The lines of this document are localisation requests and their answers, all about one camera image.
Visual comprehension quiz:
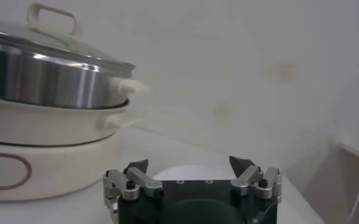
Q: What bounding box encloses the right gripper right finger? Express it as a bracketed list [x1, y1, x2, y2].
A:
[229, 155, 283, 203]

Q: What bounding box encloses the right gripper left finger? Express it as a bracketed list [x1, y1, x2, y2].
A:
[102, 159, 164, 201]

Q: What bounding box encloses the glass lid with cream handle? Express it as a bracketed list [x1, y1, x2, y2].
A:
[0, 2, 137, 77]

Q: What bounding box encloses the perforated stainless steel steamer basket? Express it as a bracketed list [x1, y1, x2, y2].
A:
[0, 41, 152, 110]

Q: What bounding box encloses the cream electric cooker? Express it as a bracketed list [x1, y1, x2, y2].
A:
[0, 97, 143, 201]

